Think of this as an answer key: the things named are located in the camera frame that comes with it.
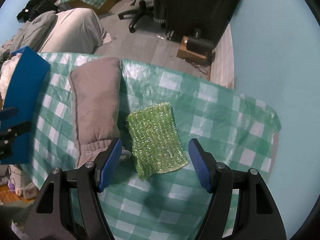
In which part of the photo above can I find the white mesh bath loofah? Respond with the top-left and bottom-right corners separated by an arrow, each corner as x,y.
0,53 -> 22,100

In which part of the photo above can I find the green scrub sponge cloth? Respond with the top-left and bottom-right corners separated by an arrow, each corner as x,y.
126,102 -> 189,180

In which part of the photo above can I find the blue cardboard box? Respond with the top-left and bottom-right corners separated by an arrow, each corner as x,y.
1,47 -> 50,165

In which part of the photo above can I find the green checkered tablecloth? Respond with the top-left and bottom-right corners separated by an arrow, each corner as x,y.
22,53 -> 281,239

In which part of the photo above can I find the grey quilted blanket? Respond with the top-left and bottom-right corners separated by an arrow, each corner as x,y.
1,11 -> 57,62

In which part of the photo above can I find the grey fleece sleeve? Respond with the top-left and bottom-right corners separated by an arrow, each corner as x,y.
68,57 -> 121,168

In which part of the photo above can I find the white draped sheet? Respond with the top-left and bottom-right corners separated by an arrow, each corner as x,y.
38,8 -> 112,54

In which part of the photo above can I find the black clothes pile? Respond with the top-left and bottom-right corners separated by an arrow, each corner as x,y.
16,0 -> 58,22

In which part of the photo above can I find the black cylinder speaker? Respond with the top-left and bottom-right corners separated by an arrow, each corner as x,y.
186,28 -> 214,56

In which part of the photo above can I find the small cardboard box on floor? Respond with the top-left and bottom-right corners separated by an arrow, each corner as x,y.
177,36 -> 207,64

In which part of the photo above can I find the black cabinet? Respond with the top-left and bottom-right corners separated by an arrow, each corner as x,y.
165,0 -> 240,45

